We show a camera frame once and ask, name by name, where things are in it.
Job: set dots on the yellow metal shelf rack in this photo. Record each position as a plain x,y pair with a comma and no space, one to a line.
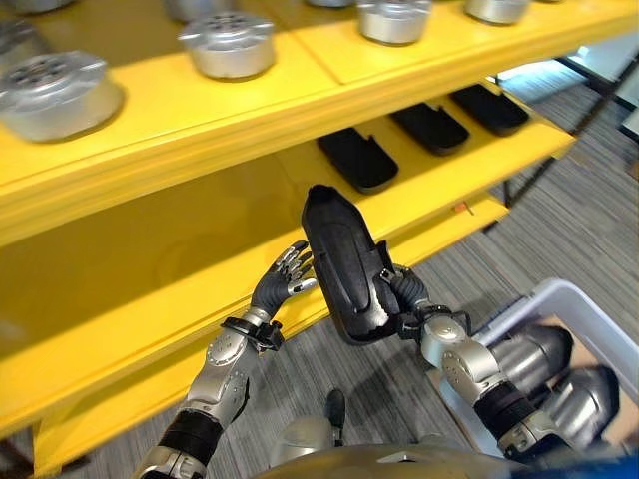
209,115

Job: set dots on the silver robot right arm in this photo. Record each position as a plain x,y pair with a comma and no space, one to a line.
469,369

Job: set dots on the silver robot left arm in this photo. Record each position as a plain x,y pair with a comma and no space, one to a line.
219,379

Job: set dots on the white table with black legs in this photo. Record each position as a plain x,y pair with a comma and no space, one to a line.
606,55

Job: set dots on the dark robot foot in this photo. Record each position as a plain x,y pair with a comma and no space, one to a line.
335,406

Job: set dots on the small orange sticker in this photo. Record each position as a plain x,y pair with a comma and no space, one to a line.
460,207

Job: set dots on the white plastic box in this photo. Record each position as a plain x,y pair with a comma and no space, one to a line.
584,312

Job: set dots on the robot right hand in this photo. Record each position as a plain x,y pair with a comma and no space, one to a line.
409,289

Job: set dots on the blue object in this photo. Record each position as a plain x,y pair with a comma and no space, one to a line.
579,469

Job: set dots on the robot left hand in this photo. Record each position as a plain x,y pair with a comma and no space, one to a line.
273,289

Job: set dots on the round silver metal part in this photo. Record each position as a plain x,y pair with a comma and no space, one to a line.
35,4
495,10
229,47
55,100
394,22
197,7
329,2

